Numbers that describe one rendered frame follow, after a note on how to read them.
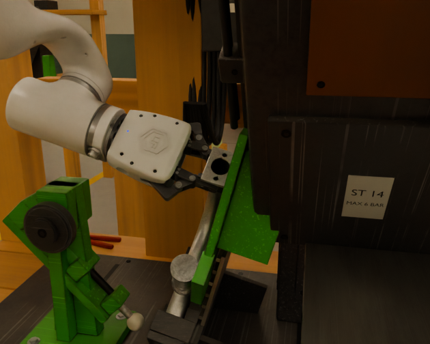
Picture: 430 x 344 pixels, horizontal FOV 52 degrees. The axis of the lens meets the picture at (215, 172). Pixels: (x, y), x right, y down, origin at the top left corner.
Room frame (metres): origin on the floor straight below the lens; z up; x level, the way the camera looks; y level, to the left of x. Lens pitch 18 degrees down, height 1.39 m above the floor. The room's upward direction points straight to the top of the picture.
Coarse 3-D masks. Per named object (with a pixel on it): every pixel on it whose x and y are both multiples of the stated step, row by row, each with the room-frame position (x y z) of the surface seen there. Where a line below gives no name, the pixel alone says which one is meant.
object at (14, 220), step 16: (16, 208) 0.60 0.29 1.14; (16, 224) 0.61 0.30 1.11; (96, 256) 0.63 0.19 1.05; (80, 272) 0.59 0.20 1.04; (96, 272) 0.61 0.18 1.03; (80, 288) 0.59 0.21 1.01; (96, 288) 0.61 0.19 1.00; (112, 288) 0.61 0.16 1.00; (96, 304) 0.59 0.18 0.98; (112, 304) 0.58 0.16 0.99
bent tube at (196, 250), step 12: (216, 156) 0.61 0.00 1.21; (228, 156) 0.61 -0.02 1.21; (216, 168) 0.63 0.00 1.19; (228, 168) 0.61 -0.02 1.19; (204, 180) 0.58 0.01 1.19; (216, 192) 0.63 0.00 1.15; (216, 204) 0.65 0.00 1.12; (204, 216) 0.66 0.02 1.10; (204, 228) 0.66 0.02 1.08; (204, 240) 0.65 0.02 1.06; (192, 252) 0.63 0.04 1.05; (180, 300) 0.57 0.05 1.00; (168, 312) 0.56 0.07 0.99; (180, 312) 0.56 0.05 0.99
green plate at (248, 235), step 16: (240, 144) 0.50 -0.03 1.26; (240, 160) 0.50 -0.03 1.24; (240, 176) 0.51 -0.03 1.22; (224, 192) 0.51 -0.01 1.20; (240, 192) 0.51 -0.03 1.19; (224, 208) 0.51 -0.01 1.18; (240, 208) 0.51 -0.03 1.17; (224, 224) 0.52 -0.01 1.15; (240, 224) 0.51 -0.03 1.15; (256, 224) 0.51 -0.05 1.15; (208, 240) 0.51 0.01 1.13; (224, 240) 0.52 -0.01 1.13; (240, 240) 0.51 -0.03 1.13; (256, 240) 0.51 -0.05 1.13; (272, 240) 0.51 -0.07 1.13; (208, 256) 0.51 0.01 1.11; (256, 256) 0.51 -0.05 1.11
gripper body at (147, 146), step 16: (128, 112) 0.65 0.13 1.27; (144, 112) 0.65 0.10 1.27; (128, 128) 0.63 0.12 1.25; (144, 128) 0.63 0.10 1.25; (160, 128) 0.63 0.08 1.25; (176, 128) 0.63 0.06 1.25; (112, 144) 0.61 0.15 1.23; (128, 144) 0.61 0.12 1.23; (144, 144) 0.61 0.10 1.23; (160, 144) 0.61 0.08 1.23; (176, 144) 0.61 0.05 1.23; (112, 160) 0.60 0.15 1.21; (128, 160) 0.59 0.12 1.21; (144, 160) 0.59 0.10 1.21; (160, 160) 0.59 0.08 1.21; (176, 160) 0.60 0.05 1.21; (144, 176) 0.59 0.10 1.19; (160, 176) 0.58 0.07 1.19
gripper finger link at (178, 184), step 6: (198, 174) 0.60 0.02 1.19; (180, 180) 0.60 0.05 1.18; (198, 180) 0.60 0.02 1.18; (216, 180) 0.59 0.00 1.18; (180, 186) 0.59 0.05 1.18; (186, 186) 0.59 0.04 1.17; (192, 186) 0.61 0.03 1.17; (198, 186) 0.60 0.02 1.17; (204, 186) 0.60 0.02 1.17; (210, 186) 0.59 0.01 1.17; (216, 186) 0.60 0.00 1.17
